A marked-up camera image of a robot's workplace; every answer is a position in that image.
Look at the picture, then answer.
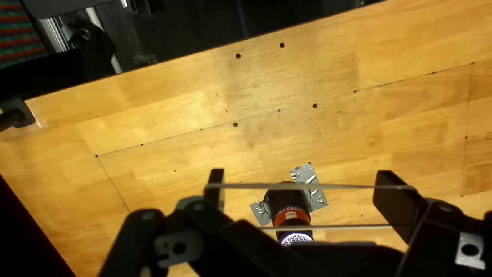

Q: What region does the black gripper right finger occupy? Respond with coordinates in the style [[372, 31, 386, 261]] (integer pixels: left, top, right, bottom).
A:
[[372, 169, 428, 243]]

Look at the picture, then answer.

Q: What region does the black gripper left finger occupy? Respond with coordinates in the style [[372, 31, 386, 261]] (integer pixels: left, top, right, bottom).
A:
[[203, 168, 225, 211]]

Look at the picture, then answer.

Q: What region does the dark robot base equipment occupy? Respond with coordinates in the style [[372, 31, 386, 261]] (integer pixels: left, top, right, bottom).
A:
[[22, 0, 166, 75]]

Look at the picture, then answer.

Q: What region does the black table clamp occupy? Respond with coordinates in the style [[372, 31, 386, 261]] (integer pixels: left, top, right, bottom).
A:
[[0, 98, 36, 131]]

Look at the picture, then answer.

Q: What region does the silver duct tape strip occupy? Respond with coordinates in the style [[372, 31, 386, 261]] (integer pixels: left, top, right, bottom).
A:
[[251, 163, 320, 226]]

